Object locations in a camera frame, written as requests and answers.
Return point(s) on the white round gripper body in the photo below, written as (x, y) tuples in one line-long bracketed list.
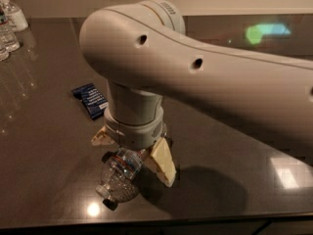
[(135, 132)]

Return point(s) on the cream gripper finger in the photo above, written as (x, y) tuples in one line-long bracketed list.
[(102, 138), (159, 161)]

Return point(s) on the clear plastic water bottle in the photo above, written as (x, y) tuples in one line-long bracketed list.
[(119, 170)]

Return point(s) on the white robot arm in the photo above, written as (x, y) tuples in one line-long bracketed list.
[(143, 52)]

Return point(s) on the clear bottle at edge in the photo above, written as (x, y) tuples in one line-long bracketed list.
[(4, 54)]

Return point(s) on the upright clear water bottle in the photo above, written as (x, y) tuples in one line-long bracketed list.
[(7, 35)]

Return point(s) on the white pump sanitizer bottle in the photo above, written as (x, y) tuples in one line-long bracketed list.
[(14, 15)]

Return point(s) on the dark blue snack wrapper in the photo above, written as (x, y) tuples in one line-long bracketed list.
[(92, 99)]

